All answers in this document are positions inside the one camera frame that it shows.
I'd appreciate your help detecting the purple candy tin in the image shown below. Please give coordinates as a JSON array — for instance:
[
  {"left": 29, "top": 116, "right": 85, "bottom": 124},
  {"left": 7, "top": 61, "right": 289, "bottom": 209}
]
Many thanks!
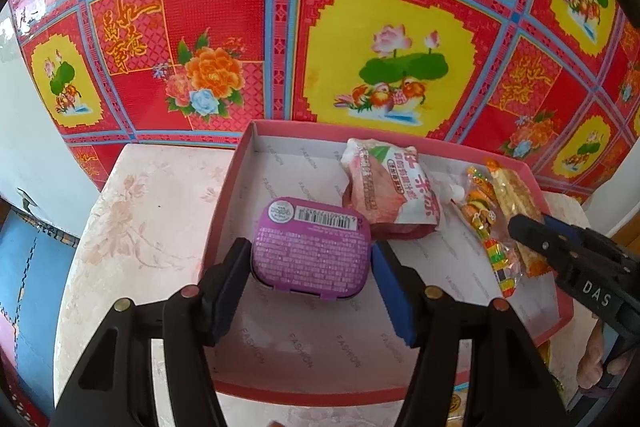
[{"left": 251, "top": 197, "right": 372, "bottom": 302}]

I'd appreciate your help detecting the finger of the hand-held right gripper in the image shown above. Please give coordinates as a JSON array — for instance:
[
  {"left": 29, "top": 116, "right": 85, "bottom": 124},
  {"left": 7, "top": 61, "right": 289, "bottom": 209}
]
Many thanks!
[
  {"left": 543, "top": 215, "right": 629, "bottom": 259},
  {"left": 507, "top": 213, "right": 592, "bottom": 281}
]

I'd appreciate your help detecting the red floral wall cloth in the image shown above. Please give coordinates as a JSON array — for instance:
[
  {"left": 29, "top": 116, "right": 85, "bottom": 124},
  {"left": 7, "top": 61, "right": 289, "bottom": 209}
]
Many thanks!
[{"left": 10, "top": 0, "right": 640, "bottom": 202}]

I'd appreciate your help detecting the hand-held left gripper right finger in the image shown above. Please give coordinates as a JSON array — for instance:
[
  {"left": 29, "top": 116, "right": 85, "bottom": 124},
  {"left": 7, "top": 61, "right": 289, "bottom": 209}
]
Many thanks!
[{"left": 371, "top": 240, "right": 568, "bottom": 427}]

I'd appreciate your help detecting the pink cardboard box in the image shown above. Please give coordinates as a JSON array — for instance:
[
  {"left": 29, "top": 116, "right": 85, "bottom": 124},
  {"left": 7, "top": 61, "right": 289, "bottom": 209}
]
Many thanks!
[{"left": 200, "top": 119, "right": 575, "bottom": 405}]

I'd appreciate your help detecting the pink peach jelly pouch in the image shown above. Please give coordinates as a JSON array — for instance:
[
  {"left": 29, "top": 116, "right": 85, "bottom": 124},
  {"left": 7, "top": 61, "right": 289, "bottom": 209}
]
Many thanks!
[{"left": 341, "top": 138, "right": 446, "bottom": 240}]

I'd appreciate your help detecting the colourful foam floor mat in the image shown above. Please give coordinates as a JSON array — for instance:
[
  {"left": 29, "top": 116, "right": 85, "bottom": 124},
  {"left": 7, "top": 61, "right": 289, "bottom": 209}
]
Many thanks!
[{"left": 0, "top": 204, "right": 78, "bottom": 427}]

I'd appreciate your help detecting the light wooden furniture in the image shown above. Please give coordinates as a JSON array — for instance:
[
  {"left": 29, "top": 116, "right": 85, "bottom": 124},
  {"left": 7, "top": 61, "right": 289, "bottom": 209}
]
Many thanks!
[{"left": 602, "top": 202, "right": 640, "bottom": 253}]

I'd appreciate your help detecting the person's right hand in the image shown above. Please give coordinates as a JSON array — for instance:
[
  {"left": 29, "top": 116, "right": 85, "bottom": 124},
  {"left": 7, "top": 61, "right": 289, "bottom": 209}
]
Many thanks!
[{"left": 575, "top": 321, "right": 635, "bottom": 392}]

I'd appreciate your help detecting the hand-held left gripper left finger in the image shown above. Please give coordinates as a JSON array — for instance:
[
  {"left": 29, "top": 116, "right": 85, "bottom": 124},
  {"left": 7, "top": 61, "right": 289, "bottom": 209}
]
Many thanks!
[{"left": 50, "top": 238, "right": 253, "bottom": 427}]

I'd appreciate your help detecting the colourful gummy candy packet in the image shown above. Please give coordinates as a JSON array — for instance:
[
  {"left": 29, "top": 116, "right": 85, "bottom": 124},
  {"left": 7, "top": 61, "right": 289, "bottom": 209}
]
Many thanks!
[{"left": 447, "top": 162, "right": 526, "bottom": 299}]

